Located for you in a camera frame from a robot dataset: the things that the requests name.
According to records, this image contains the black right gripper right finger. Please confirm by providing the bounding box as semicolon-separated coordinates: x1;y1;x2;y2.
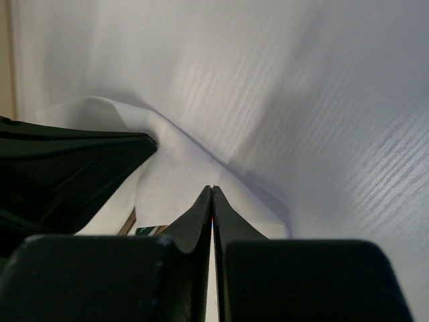
212;186;413;321

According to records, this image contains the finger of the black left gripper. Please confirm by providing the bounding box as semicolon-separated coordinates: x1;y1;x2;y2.
1;117;158;255

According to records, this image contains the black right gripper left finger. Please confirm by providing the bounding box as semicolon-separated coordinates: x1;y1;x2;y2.
1;186;212;321

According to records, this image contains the gold fork green handle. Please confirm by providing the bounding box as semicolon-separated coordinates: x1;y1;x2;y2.
117;208;136;236

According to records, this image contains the gold knife green handle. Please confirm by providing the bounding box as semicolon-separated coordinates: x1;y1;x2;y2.
135;225;168;236

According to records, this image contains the beige utensil holder case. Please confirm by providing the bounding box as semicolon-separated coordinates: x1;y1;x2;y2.
0;0;17;119

